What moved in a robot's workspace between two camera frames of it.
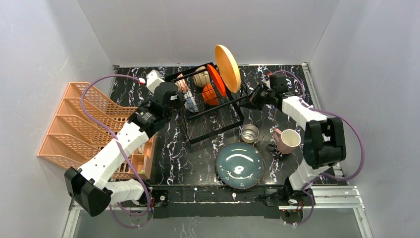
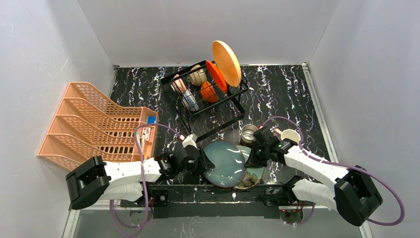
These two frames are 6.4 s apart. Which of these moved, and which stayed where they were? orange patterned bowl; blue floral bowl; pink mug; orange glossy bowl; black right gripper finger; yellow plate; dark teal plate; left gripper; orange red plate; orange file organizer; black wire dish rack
Moved: orange glossy bowl; dark teal plate; orange red plate; left gripper; black right gripper finger; black wire dish rack; yellow plate
Stayed: pink mug; blue floral bowl; orange file organizer; orange patterned bowl
